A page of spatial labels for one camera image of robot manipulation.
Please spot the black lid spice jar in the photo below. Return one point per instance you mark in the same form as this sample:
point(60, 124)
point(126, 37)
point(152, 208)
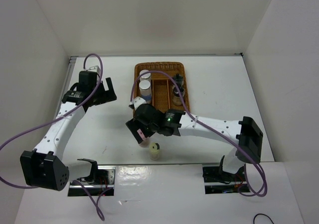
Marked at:
point(176, 97)

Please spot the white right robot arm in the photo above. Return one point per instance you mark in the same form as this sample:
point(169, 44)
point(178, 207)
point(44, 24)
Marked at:
point(244, 135)

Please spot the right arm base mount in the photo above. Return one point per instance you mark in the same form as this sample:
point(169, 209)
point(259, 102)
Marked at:
point(223, 183)

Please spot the black lid pepper jar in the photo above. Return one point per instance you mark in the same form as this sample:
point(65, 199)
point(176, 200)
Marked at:
point(179, 80)

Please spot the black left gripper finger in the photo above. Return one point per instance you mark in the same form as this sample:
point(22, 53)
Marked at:
point(108, 85)
point(102, 98)

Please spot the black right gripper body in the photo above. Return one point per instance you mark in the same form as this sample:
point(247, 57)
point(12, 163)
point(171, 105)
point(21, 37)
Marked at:
point(144, 125)

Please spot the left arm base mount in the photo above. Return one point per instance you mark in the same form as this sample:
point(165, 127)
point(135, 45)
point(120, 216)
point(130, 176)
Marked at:
point(102, 185)

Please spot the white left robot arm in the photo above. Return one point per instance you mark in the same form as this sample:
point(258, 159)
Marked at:
point(43, 167)

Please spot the brown wicker divided basket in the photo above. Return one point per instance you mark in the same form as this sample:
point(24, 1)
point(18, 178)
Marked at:
point(162, 91)

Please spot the pink lid spice jar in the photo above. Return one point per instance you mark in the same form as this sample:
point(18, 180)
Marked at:
point(145, 141)

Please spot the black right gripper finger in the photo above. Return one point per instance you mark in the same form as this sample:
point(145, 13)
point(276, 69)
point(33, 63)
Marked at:
point(133, 126)
point(150, 130)

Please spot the yellow lid spice jar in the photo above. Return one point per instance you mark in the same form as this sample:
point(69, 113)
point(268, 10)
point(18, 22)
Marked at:
point(154, 151)

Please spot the blue label silver cap bottle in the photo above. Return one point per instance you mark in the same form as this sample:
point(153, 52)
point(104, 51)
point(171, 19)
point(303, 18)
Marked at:
point(145, 75)

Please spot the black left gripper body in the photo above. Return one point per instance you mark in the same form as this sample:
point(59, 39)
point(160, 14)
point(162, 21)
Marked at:
point(100, 85)

